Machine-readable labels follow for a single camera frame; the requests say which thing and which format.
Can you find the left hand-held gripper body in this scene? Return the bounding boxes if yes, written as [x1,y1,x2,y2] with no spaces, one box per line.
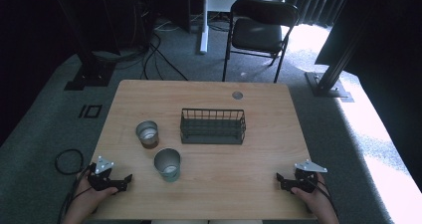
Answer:
[88,155,124,192]

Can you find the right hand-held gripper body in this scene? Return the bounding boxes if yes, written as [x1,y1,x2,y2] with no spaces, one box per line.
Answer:
[285,159,328,194]

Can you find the metal cup with teal sleeve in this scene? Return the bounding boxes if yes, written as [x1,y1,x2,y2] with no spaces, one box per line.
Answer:
[153,147,182,183]

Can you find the metal cup with brown base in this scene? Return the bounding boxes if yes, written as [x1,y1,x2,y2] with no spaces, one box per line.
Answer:
[134,119,160,149]

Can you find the black wire basket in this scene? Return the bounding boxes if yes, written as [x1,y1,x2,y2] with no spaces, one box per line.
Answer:
[179,108,247,145]

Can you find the person's right hand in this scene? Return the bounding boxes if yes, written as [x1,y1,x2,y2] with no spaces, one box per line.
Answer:
[291,172,332,216]

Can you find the person's left hand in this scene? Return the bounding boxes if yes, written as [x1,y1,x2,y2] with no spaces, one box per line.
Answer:
[74,170,119,215]

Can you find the black stand with metal base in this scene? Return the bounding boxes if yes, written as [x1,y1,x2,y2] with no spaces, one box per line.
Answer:
[304,0,355,104]

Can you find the black stand with square base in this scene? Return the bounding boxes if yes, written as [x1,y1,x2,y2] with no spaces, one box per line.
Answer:
[49,0,117,92]

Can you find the black folding chair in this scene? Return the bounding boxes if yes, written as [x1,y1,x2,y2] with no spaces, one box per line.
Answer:
[221,0,301,84]

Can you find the dark equipment cabinet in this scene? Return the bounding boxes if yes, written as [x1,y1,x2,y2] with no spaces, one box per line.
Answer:
[99,0,193,51]

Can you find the dark curtain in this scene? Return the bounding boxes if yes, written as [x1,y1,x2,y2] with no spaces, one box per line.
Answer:
[205,0,354,29]

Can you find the right hand-held gripper cable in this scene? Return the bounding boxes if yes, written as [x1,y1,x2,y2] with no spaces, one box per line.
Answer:
[307,176,338,217]

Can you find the hand-held gripper cable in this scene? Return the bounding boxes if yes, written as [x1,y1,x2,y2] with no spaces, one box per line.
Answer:
[307,176,338,217]
[57,163,98,224]

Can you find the left hand-held gripper cable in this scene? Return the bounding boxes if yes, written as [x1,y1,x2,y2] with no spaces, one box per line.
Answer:
[57,163,98,224]

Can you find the looped black floor cable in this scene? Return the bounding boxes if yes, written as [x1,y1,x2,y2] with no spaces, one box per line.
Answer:
[54,148,86,176]

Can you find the black cables on floor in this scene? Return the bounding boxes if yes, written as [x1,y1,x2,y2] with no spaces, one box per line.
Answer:
[93,24,190,83]

